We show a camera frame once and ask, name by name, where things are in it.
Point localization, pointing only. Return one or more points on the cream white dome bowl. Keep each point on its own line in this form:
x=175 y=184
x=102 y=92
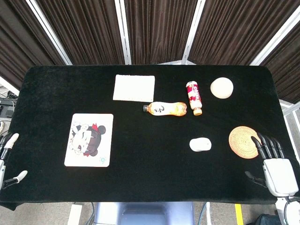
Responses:
x=221 y=87

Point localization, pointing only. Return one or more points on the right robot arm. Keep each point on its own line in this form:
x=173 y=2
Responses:
x=281 y=211

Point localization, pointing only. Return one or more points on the yellow floor tape strip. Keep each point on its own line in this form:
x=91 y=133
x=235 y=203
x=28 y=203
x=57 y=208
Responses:
x=239 y=214

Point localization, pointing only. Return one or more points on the white power strip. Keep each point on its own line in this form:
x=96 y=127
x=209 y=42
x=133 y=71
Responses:
x=75 y=214

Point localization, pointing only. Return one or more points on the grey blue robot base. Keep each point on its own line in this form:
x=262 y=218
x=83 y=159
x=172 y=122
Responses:
x=145 y=213

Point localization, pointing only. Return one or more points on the black floor equipment box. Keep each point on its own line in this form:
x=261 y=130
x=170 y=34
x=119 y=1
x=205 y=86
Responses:
x=8 y=112

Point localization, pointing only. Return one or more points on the white spiral notebook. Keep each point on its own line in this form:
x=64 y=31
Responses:
x=133 y=87

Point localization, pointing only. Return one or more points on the cartoon print mouse pad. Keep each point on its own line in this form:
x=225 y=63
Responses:
x=103 y=131

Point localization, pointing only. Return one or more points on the brown pleated curtain panel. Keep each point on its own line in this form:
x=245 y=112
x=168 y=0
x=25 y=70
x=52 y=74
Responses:
x=18 y=47
x=288 y=65
x=234 y=30
x=159 y=30
x=89 y=30

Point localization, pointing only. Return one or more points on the orange drink bottle black cap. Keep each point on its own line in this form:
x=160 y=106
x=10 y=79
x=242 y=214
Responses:
x=168 y=109

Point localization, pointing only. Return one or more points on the red white drink bottle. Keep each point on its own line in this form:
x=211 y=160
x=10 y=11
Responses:
x=194 y=96

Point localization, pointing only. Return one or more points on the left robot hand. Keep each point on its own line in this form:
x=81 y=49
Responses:
x=9 y=143

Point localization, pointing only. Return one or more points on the white screen frame post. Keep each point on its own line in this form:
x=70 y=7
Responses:
x=194 y=30
x=123 y=30
x=276 y=39
x=47 y=30

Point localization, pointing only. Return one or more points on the black velvet tablecloth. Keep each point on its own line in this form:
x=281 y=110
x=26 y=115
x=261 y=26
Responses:
x=150 y=178

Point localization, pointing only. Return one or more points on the round woven straw coaster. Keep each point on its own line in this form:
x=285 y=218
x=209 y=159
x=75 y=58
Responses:
x=241 y=140

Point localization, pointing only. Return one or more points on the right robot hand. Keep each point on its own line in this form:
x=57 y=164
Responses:
x=280 y=175

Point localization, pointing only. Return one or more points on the white computer mouse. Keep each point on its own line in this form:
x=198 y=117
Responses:
x=200 y=144

